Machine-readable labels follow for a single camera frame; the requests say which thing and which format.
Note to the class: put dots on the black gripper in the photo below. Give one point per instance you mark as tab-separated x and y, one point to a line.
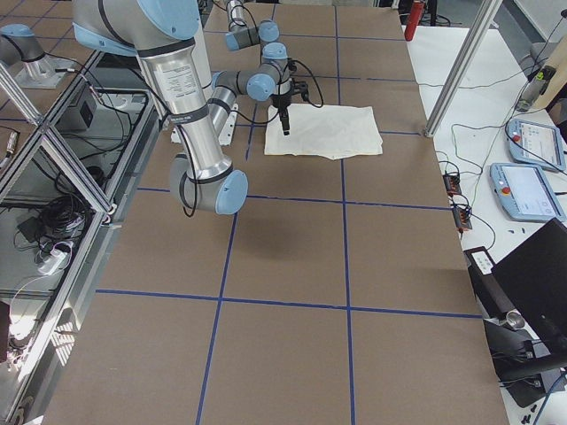
282	101

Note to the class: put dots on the cream long sleeve cat shirt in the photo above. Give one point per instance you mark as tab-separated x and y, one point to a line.
333	132

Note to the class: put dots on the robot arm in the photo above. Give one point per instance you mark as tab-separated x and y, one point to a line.
164	37
244	31

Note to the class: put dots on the blue tape line right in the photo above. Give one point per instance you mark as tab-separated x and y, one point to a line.
349	319

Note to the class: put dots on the blue tape line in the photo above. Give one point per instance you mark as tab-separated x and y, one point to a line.
349	319
248	301

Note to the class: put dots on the red fire extinguisher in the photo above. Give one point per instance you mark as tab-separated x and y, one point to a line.
413	19

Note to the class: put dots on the orange black usb hub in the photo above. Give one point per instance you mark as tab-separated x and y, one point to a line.
459	204

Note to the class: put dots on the teach pendant near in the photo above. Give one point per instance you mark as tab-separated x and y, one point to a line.
525	193

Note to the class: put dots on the teach pendant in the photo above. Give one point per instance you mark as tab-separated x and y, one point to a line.
525	193
535	143

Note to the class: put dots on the teach pendant far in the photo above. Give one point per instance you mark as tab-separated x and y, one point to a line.
535	143

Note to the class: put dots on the blue tape line near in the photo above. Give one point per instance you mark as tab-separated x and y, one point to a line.
248	301

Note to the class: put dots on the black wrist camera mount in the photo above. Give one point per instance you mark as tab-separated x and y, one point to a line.
300	88

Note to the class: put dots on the aluminium frame upright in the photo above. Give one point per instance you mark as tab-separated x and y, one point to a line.
467	52

